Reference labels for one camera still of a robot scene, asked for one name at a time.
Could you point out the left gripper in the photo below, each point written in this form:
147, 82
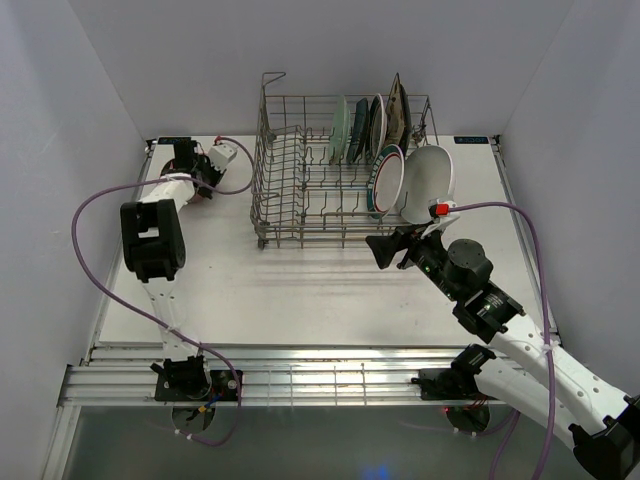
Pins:
204, 163

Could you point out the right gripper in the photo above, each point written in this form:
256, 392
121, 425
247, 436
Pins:
384, 247

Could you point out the pink dotted plate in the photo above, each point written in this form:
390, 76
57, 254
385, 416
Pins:
200, 197

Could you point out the striped rim plate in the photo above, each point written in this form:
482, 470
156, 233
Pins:
385, 181
378, 126

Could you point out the white oval plate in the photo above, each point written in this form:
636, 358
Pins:
428, 177

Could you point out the teal square plate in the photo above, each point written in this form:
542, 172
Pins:
359, 131

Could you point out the mint green plate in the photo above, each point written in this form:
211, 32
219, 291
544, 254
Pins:
339, 130

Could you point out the striped rim plate front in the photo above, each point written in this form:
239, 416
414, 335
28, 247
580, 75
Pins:
378, 126

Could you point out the black floral square plate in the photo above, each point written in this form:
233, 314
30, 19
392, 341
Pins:
402, 117

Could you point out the beige floral square plate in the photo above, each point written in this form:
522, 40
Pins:
390, 111

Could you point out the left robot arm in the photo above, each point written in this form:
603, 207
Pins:
154, 251

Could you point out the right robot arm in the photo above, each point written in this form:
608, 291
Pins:
513, 363

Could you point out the left corner logo sticker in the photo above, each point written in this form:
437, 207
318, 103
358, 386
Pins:
173, 140

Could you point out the corner logo sticker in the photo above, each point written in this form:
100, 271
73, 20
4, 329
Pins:
471, 140
173, 140

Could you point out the right corner logo sticker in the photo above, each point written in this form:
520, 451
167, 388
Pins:
471, 140

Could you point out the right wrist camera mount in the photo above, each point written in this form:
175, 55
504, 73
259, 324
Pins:
442, 216

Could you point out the grey wire dish rack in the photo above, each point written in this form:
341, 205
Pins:
298, 196

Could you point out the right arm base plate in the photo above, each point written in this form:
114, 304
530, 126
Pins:
449, 384

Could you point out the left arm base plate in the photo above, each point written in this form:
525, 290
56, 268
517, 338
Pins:
217, 384

